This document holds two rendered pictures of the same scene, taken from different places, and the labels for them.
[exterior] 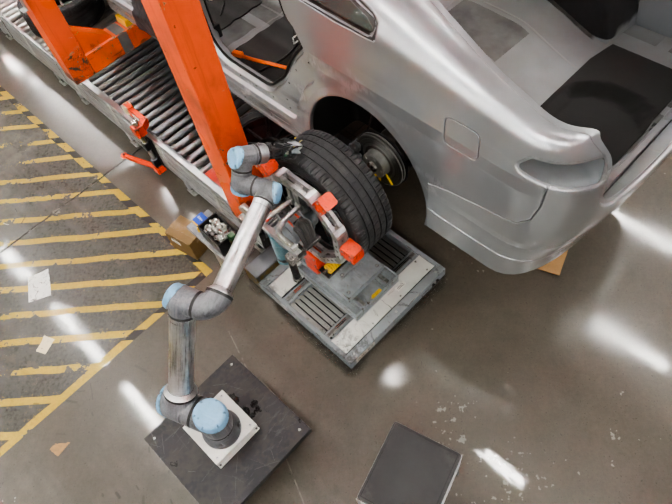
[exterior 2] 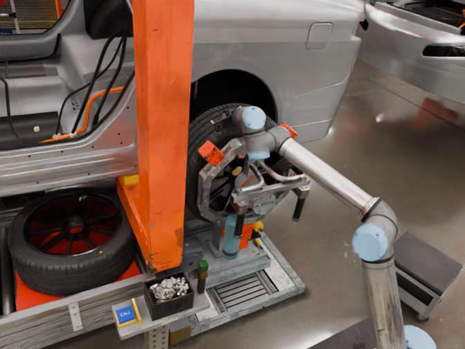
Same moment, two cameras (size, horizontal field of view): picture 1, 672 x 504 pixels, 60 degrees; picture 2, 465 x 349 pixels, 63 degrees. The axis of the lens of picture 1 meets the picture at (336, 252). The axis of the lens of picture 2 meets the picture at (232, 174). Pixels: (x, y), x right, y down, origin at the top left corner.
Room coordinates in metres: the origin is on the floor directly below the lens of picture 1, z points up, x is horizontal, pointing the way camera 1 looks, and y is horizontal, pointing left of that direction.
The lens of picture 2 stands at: (1.74, 1.71, 2.01)
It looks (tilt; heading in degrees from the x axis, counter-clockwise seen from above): 35 degrees down; 274
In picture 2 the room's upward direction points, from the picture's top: 8 degrees clockwise
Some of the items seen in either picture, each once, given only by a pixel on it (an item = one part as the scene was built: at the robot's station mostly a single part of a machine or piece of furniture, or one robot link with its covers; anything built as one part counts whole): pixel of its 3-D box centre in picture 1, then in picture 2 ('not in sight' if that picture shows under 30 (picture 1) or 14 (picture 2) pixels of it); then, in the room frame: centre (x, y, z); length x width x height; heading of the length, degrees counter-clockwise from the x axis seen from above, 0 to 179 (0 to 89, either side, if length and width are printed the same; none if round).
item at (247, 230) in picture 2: (320, 252); (236, 230); (1.79, 0.08, 0.48); 0.16 x 0.12 x 0.17; 126
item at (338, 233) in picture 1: (305, 217); (247, 183); (1.76, 0.12, 0.85); 0.54 x 0.07 x 0.54; 36
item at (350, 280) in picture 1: (340, 253); (223, 235); (1.86, -0.02, 0.32); 0.40 x 0.30 x 0.28; 36
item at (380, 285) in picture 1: (347, 273); (225, 254); (1.84, -0.04, 0.13); 0.50 x 0.36 x 0.10; 36
